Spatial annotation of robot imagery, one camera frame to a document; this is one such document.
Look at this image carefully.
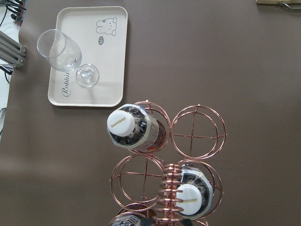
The copper wire bottle basket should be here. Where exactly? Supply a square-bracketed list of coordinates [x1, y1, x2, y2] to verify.
[110, 100, 227, 226]

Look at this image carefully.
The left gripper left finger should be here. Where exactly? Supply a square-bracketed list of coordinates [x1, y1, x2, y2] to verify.
[140, 218, 152, 226]

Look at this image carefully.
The clear wine glass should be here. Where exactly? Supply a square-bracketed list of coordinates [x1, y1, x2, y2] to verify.
[37, 29, 100, 87]

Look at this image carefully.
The cream rabbit tray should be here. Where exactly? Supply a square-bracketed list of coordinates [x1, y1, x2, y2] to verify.
[48, 6, 128, 107]

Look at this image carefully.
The aluminium frame post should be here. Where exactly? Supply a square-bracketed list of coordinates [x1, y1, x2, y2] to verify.
[0, 31, 27, 68]

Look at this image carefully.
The tea bottle white cap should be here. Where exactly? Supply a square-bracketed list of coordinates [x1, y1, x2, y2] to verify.
[107, 104, 167, 152]

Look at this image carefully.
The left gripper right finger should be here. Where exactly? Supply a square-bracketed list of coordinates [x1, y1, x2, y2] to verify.
[182, 219, 192, 226]

